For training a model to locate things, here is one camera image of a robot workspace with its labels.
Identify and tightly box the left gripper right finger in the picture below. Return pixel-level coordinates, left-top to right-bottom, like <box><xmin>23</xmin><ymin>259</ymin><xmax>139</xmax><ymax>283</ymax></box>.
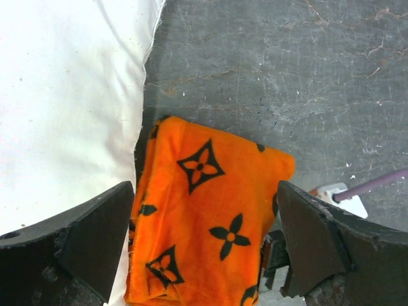
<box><xmin>277</xmin><ymin>181</ymin><xmax>407</xmax><ymax>305</ymax></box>

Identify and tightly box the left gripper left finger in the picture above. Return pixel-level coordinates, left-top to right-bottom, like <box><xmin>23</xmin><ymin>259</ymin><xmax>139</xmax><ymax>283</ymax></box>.
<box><xmin>1</xmin><ymin>182</ymin><xmax>134</xmax><ymax>305</ymax></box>

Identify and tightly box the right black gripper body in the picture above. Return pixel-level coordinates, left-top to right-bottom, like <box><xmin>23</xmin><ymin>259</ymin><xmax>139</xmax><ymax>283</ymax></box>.
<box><xmin>262</xmin><ymin>229</ymin><xmax>293</xmax><ymax>289</ymax></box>

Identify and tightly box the orange patterned pillowcase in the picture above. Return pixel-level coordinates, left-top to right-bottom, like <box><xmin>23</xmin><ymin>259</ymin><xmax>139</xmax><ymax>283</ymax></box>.
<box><xmin>125</xmin><ymin>116</ymin><xmax>295</xmax><ymax>305</ymax></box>

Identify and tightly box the white pillow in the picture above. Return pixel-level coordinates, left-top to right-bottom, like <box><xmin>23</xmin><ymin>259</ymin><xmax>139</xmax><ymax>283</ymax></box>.
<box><xmin>1</xmin><ymin>0</ymin><xmax>165</xmax><ymax>305</ymax></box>

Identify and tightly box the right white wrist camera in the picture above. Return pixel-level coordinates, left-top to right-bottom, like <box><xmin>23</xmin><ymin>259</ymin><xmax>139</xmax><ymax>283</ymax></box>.
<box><xmin>310</xmin><ymin>182</ymin><xmax>368</xmax><ymax>219</ymax></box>

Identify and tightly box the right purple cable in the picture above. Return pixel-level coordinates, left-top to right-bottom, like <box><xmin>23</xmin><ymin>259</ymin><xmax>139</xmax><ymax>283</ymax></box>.
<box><xmin>332</xmin><ymin>168</ymin><xmax>408</xmax><ymax>203</ymax></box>

